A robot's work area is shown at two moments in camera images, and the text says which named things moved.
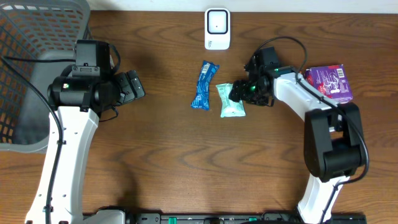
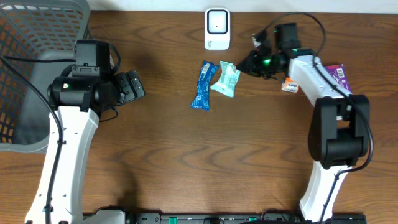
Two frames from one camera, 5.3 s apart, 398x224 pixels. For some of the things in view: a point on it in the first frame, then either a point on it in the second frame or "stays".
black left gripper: x=125 y=88 stays
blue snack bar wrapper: x=201 y=99 stays
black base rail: x=238 y=218 stays
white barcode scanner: x=217 y=28 stays
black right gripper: x=244 y=92 → x=253 y=64
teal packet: x=230 y=107 → x=227 y=79
